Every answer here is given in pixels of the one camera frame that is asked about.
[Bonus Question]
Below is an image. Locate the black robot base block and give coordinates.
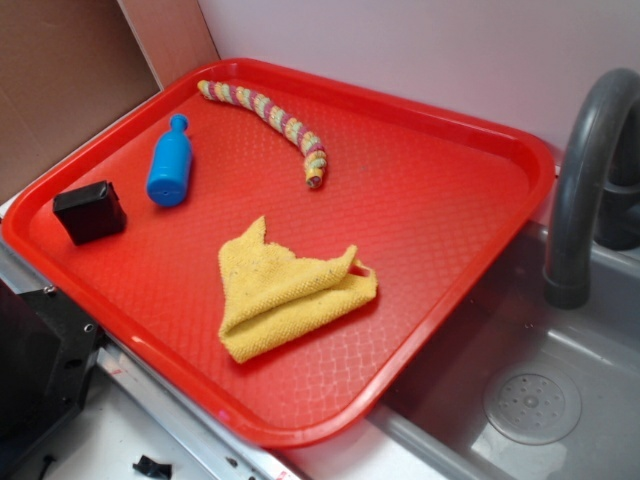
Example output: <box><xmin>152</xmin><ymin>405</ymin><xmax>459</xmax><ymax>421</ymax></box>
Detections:
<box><xmin>1</xmin><ymin>284</ymin><xmax>103</xmax><ymax>478</ymax></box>

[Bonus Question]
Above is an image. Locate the red plastic tray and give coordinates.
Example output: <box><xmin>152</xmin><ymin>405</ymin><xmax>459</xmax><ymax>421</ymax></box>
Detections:
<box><xmin>2</xmin><ymin>59</ymin><xmax>555</xmax><ymax>449</ymax></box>

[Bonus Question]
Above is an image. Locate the yellow folded cloth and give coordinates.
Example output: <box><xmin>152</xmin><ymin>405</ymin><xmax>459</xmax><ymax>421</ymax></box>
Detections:
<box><xmin>218</xmin><ymin>217</ymin><xmax>378</xmax><ymax>364</ymax></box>

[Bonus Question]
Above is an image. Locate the blue plastic toy bottle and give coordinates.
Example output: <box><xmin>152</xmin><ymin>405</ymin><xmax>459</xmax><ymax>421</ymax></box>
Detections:
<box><xmin>146</xmin><ymin>114</ymin><xmax>193</xmax><ymax>207</ymax></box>

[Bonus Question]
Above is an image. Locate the small black box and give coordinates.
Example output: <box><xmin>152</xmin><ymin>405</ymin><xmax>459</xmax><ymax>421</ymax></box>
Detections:
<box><xmin>52</xmin><ymin>180</ymin><xmax>127</xmax><ymax>246</ymax></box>

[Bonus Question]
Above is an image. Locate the grey plastic sink basin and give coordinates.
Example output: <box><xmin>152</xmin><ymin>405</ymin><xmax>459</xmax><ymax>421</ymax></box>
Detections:
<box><xmin>367</xmin><ymin>219</ymin><xmax>640</xmax><ymax>480</ymax></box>

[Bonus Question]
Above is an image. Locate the grey toy faucet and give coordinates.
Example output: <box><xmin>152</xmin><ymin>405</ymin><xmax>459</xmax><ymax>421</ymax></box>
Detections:
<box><xmin>544</xmin><ymin>68</ymin><xmax>639</xmax><ymax>309</ymax></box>

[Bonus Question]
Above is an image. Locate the small black plastic clip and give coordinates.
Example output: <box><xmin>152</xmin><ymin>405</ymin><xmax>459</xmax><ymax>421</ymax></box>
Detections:
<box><xmin>132</xmin><ymin>455</ymin><xmax>173</xmax><ymax>480</ymax></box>

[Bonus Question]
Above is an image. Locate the brown cardboard panel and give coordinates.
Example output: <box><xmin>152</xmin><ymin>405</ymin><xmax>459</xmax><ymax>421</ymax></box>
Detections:
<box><xmin>1</xmin><ymin>1</ymin><xmax>219</xmax><ymax>201</ymax></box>

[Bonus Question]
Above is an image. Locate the multicolored braided rope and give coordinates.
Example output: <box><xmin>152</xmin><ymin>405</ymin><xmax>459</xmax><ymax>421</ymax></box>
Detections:
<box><xmin>196</xmin><ymin>79</ymin><xmax>327</xmax><ymax>190</ymax></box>

